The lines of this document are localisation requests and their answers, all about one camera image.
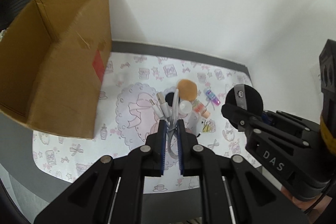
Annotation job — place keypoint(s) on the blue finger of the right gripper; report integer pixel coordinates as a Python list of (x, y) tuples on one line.
[(239, 117), (265, 117)]

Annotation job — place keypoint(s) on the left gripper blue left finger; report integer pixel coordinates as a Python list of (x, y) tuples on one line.
[(163, 129)]

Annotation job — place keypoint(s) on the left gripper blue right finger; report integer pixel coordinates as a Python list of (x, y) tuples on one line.
[(180, 136)]

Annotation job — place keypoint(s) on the white clear plastic case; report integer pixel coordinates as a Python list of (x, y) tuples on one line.
[(195, 123)]

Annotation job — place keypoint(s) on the pink clear bottle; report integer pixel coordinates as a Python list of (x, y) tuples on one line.
[(201, 109)]

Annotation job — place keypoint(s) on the yellow binder clip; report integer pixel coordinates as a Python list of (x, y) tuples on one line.
[(208, 126)]

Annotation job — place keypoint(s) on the orange makeup sponge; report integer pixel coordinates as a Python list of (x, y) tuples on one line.
[(187, 90)]

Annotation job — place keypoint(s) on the purple blue tube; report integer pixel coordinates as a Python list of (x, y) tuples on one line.
[(212, 97)]

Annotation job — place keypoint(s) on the pink heart keychain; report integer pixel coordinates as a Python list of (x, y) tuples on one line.
[(190, 131)]

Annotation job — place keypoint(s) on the small black powder puff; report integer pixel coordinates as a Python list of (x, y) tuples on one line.
[(169, 97)]

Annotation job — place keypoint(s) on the person right hand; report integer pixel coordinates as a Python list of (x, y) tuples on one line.
[(303, 205)]

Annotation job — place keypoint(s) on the white patterned desk mat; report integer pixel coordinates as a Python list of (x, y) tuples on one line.
[(126, 116)]

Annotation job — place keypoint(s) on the brown cardboard box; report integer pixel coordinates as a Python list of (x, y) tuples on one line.
[(53, 58)]

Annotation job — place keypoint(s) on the white side wall socket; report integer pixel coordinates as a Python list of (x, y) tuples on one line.
[(316, 75)]

